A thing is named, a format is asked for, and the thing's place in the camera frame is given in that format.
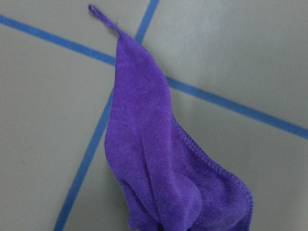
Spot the purple microfiber towel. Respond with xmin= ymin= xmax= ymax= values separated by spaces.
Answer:
xmin=89 ymin=5 xmax=253 ymax=231

